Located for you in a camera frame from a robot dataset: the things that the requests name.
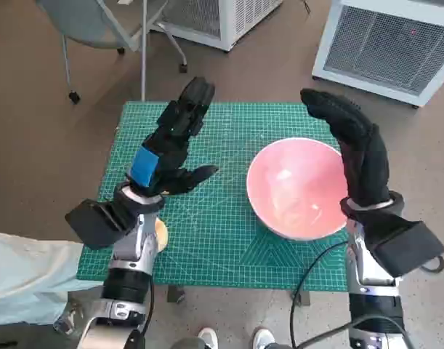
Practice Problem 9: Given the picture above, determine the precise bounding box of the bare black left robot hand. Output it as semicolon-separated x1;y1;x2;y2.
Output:
125;76;219;199

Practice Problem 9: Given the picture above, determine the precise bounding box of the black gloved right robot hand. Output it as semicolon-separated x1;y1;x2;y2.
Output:
300;88;392;210

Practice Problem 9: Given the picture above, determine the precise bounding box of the pink bowl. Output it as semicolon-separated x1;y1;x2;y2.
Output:
246;137;350;241

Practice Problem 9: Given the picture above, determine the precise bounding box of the round toy bread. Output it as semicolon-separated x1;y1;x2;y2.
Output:
154;217;170;252

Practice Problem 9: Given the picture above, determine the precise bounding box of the green cutting mat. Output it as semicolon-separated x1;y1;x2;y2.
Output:
77;100;350;292

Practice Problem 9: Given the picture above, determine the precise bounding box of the thin white metal pole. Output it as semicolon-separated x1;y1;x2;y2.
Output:
140;0;150;102

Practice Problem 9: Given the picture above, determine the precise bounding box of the white mesh cabinet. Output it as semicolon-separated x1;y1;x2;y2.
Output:
156;0;284;52
311;0;444;109

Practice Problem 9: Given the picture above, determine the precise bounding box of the grey office chair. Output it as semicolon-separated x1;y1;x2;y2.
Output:
36;0;190;105

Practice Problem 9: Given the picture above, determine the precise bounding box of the person's leg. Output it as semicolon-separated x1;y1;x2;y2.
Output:
0;231;106;326
170;337;208;349

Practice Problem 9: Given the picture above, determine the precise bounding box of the person's white shoe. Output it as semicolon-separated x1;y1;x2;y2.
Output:
252;326;275;349
198;326;219;349

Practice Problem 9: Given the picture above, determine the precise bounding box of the person's silver shoe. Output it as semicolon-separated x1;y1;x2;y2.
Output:
53;303;84;335

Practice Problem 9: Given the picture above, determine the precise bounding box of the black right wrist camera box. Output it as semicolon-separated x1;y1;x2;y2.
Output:
366;220;444;279

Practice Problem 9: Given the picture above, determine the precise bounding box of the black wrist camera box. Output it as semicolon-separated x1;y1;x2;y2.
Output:
366;220;444;279
64;198;135;251

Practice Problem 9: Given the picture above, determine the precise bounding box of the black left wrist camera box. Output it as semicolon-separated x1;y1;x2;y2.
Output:
64;198;135;251

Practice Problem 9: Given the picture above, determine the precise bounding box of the long black right arm cable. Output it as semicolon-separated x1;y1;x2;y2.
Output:
288;239;415;349

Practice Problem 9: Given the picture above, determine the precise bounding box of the short black camera cable loop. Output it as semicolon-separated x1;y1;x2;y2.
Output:
420;255;444;273

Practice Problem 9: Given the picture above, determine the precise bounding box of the black table bracket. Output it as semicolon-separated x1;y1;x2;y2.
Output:
166;285;186;303
292;289;312;306

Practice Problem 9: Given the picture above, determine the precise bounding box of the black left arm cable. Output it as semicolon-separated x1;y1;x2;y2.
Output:
140;281;156;334

